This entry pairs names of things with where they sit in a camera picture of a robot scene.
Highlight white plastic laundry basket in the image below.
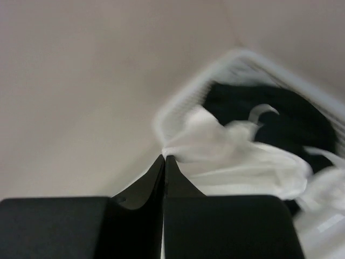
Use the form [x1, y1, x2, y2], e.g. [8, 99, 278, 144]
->
[153, 49, 344, 149]

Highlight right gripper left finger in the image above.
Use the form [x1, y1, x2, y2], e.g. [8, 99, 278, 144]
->
[1, 156, 164, 258]

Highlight white tank top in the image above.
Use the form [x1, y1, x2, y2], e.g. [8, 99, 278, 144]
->
[162, 104, 344, 258]

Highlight black tank top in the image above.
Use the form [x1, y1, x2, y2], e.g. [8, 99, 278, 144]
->
[202, 82, 341, 214]

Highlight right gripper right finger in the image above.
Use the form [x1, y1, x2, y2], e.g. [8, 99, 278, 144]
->
[163, 156, 304, 259]

